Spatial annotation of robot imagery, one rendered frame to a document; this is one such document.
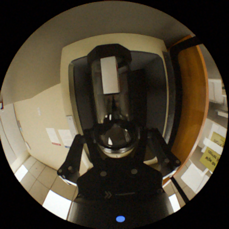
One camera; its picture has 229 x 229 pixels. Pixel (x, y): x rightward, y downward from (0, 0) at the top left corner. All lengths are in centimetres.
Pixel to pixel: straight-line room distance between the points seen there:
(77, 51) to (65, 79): 8
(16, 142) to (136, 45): 311
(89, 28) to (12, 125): 292
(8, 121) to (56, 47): 279
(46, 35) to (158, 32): 29
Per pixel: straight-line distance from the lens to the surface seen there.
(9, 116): 296
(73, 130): 23
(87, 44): 24
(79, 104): 24
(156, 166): 36
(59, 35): 25
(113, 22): 22
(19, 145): 307
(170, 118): 24
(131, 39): 24
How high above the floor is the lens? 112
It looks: 16 degrees up
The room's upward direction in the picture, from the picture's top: 174 degrees clockwise
